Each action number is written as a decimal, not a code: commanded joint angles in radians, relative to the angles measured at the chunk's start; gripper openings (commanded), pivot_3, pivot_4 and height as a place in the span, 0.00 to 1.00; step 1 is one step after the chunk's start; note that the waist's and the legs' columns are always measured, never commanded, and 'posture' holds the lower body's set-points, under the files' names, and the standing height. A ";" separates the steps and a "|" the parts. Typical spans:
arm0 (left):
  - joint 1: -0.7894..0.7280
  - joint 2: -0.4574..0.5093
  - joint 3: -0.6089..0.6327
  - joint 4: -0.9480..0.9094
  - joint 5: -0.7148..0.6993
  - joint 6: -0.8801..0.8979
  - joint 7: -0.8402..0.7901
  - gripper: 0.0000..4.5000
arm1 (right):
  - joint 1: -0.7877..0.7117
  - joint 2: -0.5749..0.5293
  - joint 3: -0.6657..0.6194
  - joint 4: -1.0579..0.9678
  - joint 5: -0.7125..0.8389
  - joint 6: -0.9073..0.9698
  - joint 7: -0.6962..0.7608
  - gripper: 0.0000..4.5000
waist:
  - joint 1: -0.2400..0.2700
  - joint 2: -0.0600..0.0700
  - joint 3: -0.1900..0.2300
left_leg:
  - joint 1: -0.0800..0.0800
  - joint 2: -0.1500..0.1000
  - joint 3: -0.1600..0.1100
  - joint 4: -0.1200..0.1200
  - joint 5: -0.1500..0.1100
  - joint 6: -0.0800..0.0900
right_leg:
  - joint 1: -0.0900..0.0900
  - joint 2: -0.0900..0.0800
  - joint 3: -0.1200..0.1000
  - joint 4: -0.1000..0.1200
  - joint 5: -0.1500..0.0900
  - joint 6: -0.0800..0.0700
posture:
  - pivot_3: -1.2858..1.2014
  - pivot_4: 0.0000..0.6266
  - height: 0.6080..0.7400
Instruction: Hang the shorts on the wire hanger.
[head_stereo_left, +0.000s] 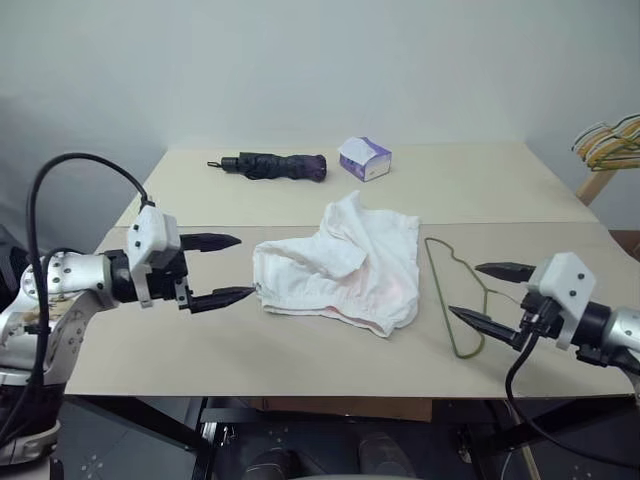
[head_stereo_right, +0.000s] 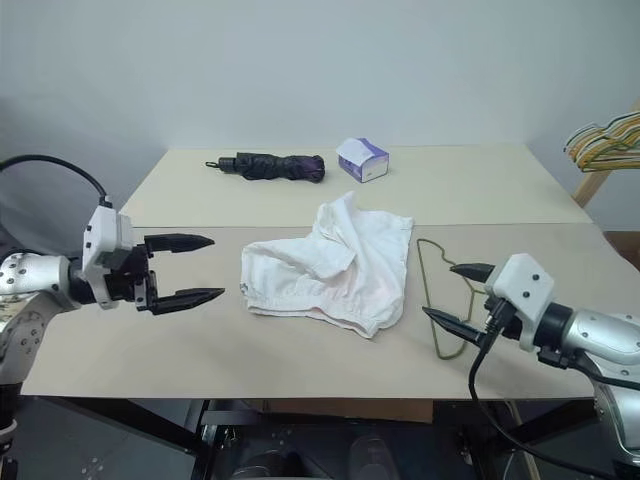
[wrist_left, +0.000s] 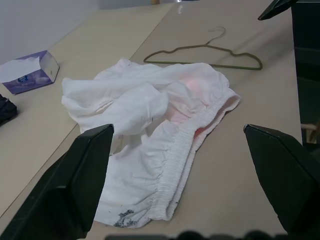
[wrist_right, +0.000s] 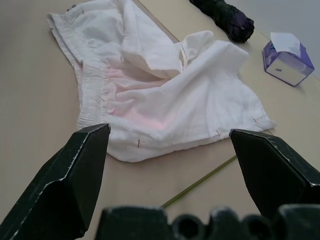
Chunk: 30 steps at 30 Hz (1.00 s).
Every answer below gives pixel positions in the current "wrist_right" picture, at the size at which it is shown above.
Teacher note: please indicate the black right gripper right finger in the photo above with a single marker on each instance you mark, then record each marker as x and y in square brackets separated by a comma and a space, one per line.
[272, 170]

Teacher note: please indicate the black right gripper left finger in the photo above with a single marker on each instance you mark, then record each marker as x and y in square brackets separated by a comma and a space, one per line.
[62, 180]

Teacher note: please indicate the white cloth shorts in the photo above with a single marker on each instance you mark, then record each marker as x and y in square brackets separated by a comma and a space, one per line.
[187, 105]

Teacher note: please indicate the purple tissue box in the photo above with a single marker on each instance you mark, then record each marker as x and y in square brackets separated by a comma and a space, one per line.
[287, 67]

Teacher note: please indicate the black folded umbrella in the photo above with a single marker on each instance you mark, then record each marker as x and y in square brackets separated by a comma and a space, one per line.
[225, 17]

